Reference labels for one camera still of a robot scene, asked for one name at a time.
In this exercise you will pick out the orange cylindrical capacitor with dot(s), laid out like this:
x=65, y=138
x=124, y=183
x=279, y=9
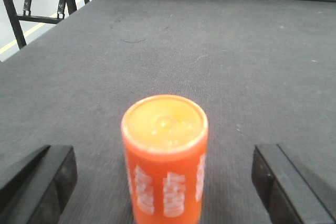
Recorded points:
x=165, y=142

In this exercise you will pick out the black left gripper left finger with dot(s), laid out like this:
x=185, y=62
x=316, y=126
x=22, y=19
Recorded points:
x=37, y=188

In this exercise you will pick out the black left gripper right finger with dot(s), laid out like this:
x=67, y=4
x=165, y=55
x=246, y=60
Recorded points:
x=289, y=190

